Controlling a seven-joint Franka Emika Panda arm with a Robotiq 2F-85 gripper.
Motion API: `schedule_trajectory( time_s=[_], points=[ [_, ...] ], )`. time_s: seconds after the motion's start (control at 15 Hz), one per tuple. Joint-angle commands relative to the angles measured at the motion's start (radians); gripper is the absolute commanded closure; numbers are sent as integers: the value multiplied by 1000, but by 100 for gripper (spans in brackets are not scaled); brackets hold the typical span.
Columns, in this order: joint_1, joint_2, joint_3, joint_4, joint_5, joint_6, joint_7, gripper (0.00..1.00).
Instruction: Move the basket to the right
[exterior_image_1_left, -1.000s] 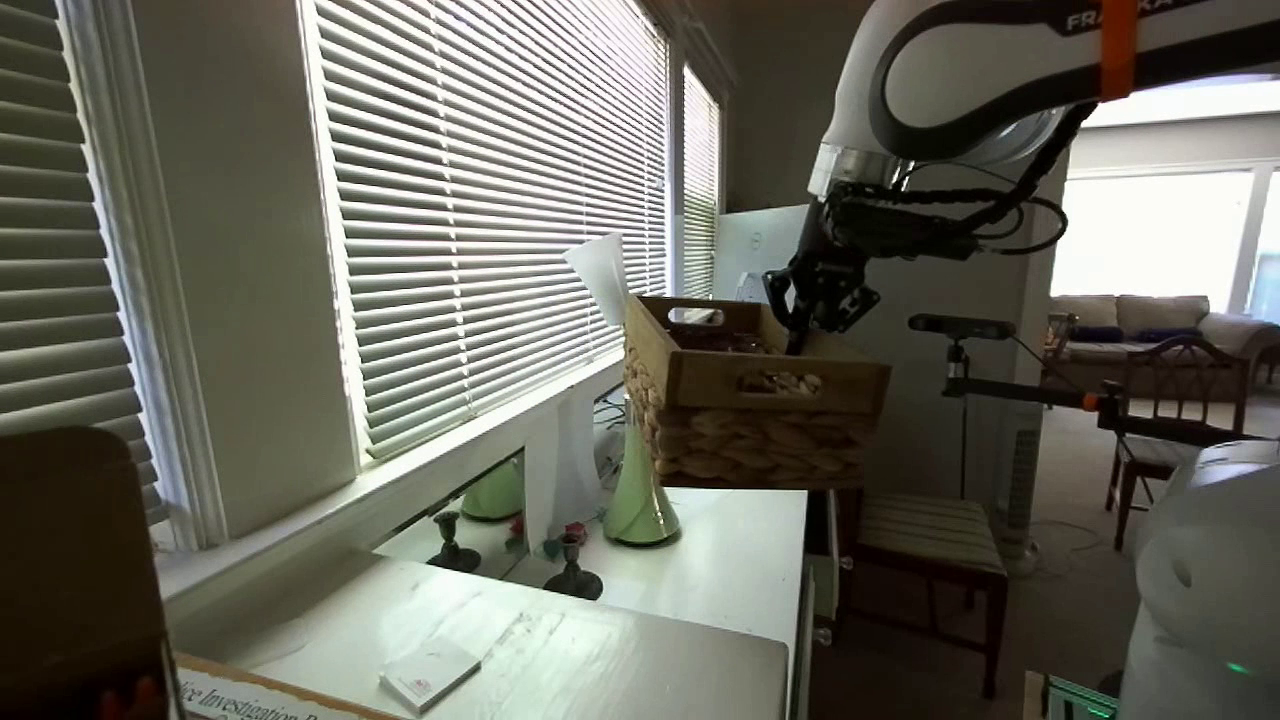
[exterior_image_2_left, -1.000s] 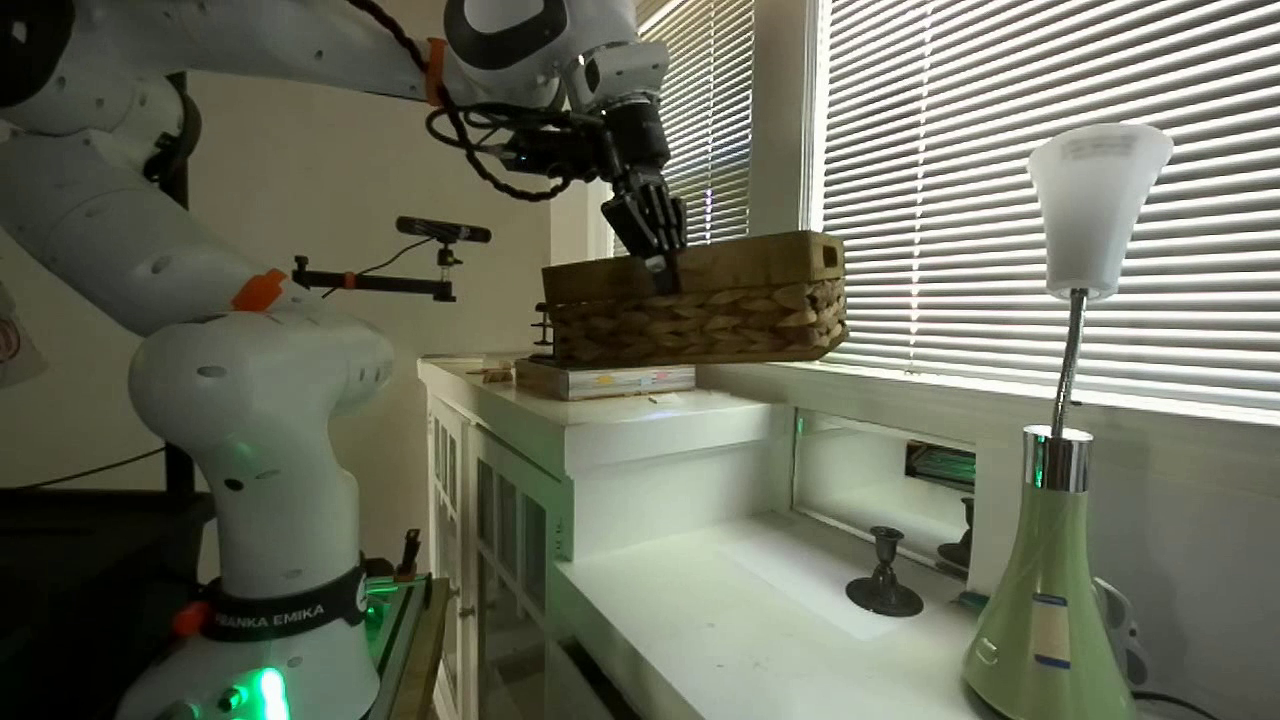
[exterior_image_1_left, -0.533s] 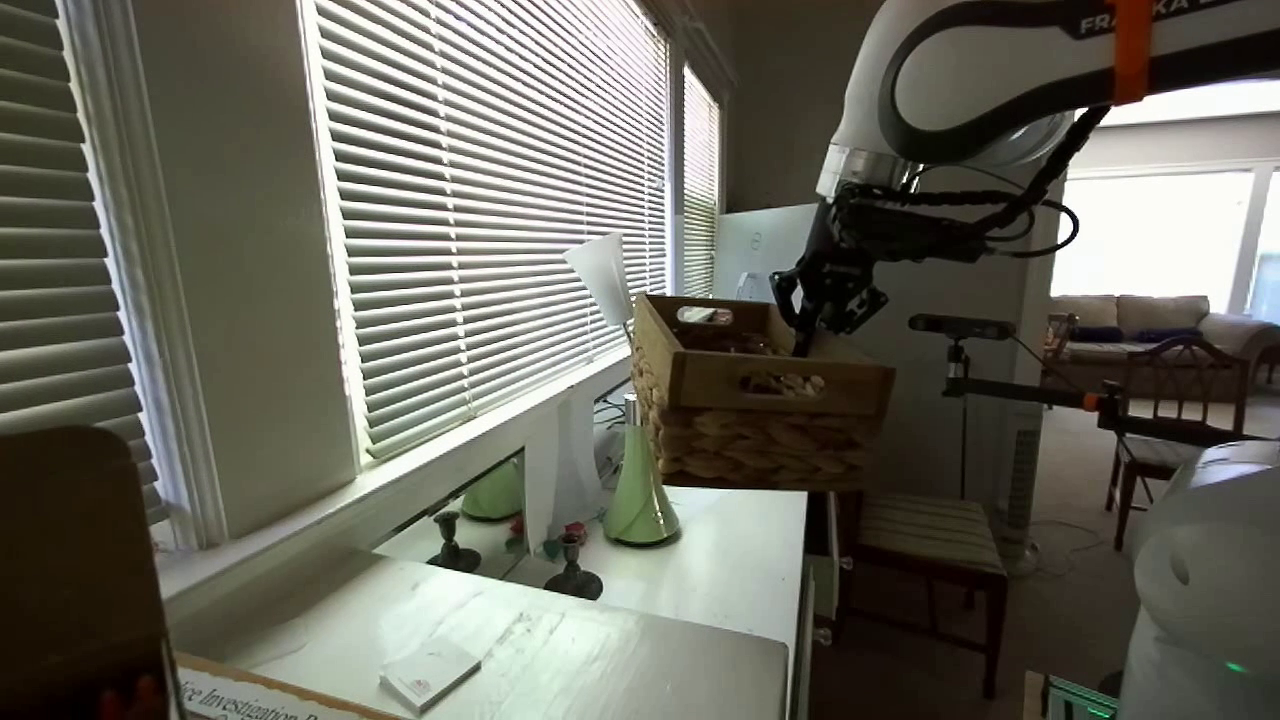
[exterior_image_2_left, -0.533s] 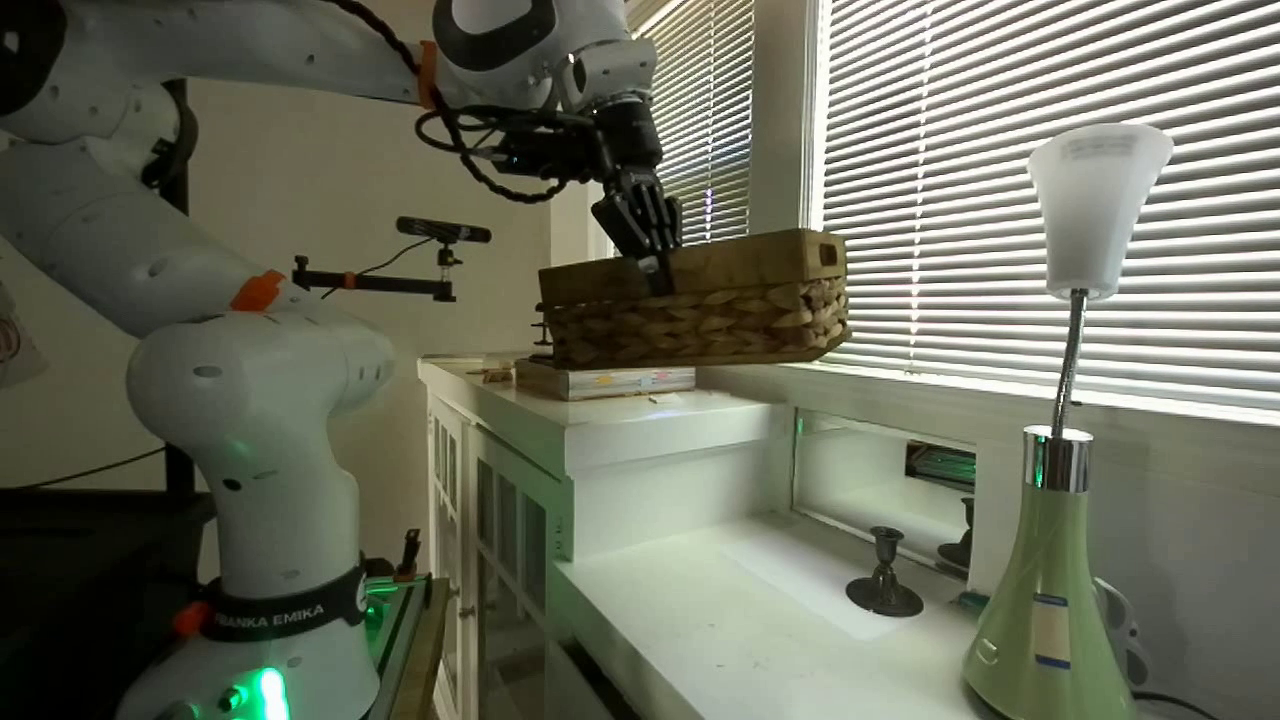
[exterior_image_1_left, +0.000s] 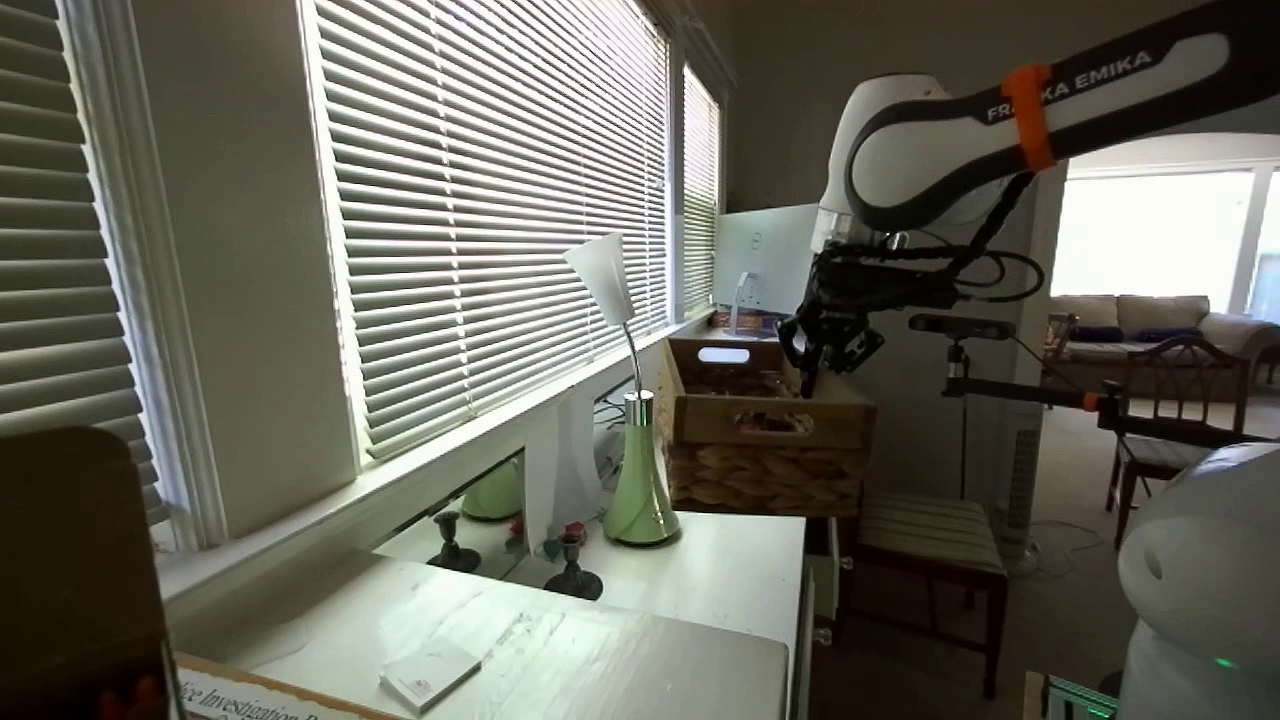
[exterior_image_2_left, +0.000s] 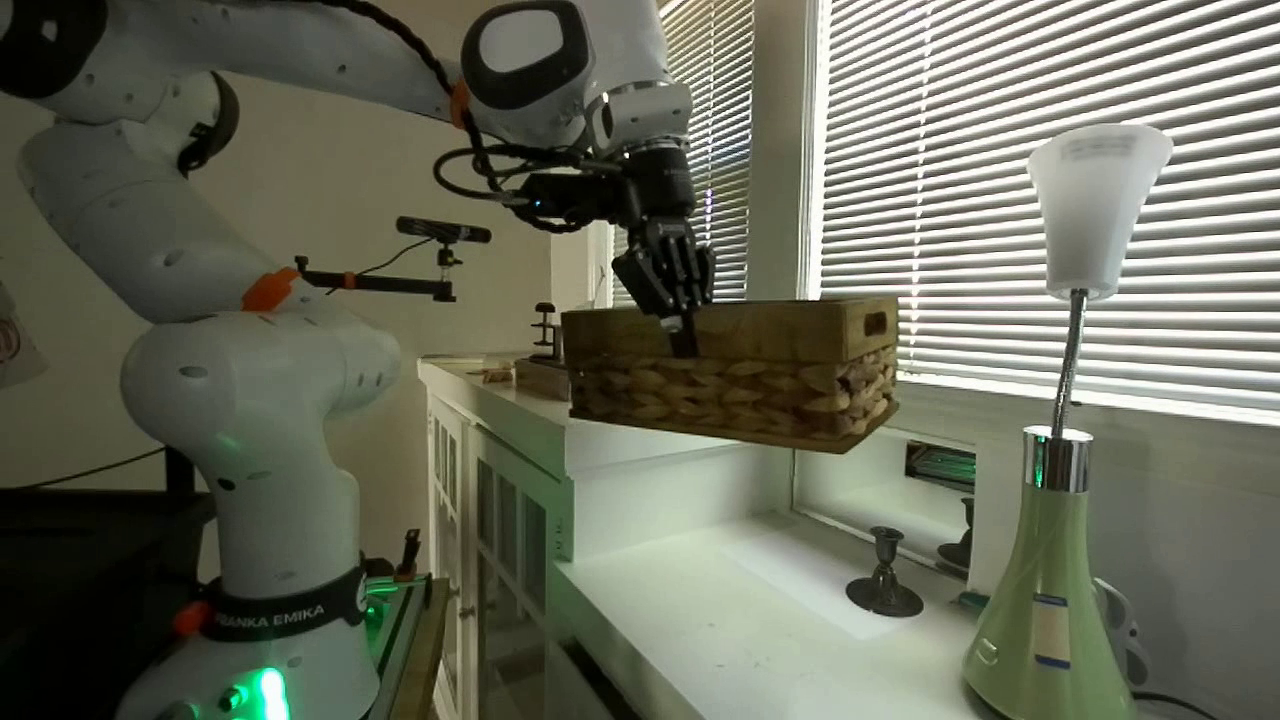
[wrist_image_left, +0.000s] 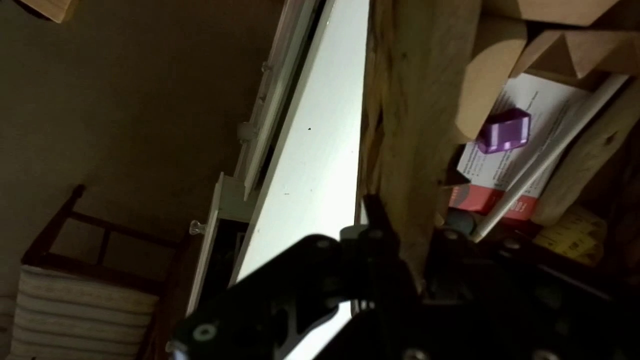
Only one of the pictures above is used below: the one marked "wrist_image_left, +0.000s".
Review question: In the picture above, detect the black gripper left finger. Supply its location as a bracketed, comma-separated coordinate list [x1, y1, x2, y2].
[361, 192, 404, 260]

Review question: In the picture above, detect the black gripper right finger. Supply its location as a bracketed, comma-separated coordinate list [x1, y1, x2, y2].
[426, 225, 482, 286]

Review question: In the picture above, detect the red and white box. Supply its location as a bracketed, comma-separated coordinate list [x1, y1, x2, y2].
[446, 70, 627, 227]

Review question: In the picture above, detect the yellow item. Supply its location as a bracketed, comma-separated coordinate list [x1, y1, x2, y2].
[532, 206, 607, 266]

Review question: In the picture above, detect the purple plastic block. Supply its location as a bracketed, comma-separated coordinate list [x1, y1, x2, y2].
[475, 107, 533, 156]

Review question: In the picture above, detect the white rod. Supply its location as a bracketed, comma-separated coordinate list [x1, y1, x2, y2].
[468, 72, 632, 242]

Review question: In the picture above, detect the wooden plank block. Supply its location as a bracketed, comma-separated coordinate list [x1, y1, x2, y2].
[532, 78, 640, 227]

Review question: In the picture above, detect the wooden cylinder block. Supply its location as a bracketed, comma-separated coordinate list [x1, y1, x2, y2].
[455, 16, 527, 143]

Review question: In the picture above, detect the wooden triangular block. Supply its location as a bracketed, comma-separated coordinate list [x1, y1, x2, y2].
[511, 29, 640, 88]

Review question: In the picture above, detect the flat wooden block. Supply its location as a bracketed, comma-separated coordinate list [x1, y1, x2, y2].
[477, 0, 622, 29]

